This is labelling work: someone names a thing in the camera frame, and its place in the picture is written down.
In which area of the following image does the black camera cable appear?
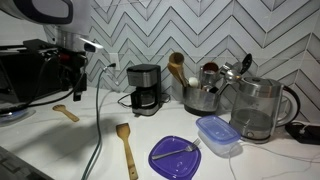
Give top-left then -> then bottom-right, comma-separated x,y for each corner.
0,54 -> 88,113

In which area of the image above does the thin white cable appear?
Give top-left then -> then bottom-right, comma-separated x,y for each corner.
227,139 -> 320,180

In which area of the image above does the black steel coffee maker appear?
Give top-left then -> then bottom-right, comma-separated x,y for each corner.
126,63 -> 163,117

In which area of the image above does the black charger box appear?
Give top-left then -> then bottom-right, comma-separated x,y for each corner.
284,120 -> 320,146

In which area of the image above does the metal fork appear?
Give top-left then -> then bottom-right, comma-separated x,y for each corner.
151,137 -> 202,161

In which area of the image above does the white round utensil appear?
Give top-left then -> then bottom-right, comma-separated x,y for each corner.
187,76 -> 200,89

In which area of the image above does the steel utensil holder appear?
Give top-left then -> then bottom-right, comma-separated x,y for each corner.
182,85 -> 222,117

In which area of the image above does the purple plastic lid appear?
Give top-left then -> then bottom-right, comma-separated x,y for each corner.
147,135 -> 202,180

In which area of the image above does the wooden spatula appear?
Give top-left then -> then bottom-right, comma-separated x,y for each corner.
115,122 -> 140,180

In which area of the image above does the metal ladle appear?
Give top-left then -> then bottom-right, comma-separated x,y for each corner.
218,62 -> 243,96

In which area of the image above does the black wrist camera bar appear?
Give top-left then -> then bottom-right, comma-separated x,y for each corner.
22,38 -> 88,58

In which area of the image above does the glass electric kettle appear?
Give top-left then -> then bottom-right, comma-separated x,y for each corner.
229,76 -> 302,145

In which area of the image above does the white wall outlet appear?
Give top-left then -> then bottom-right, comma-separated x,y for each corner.
108,52 -> 121,72

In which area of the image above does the metal measuring cup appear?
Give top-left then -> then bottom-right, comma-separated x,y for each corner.
199,61 -> 222,92

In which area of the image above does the black coffee maker cord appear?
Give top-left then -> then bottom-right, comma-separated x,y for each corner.
116,92 -> 135,109

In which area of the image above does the long wooden spoon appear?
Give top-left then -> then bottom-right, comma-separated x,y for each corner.
52,104 -> 81,123

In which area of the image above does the black serving spoon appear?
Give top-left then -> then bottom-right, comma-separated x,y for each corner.
238,53 -> 254,76

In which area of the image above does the metal plate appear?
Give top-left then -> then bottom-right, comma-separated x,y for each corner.
0,110 -> 29,123

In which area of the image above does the flat wooden spoon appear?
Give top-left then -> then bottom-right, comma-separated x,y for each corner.
166,62 -> 188,88

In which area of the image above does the round wooden spoon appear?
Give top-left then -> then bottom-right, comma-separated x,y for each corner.
168,51 -> 186,87

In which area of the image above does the dark power cable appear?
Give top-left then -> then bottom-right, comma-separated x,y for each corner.
80,62 -> 117,180

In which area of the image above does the clear container with blue lid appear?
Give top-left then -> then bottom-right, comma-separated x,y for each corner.
195,114 -> 242,158

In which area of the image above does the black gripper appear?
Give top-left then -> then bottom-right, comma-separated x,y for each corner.
56,49 -> 89,103

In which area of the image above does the black toaster oven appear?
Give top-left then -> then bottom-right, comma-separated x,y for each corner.
0,49 -> 65,105

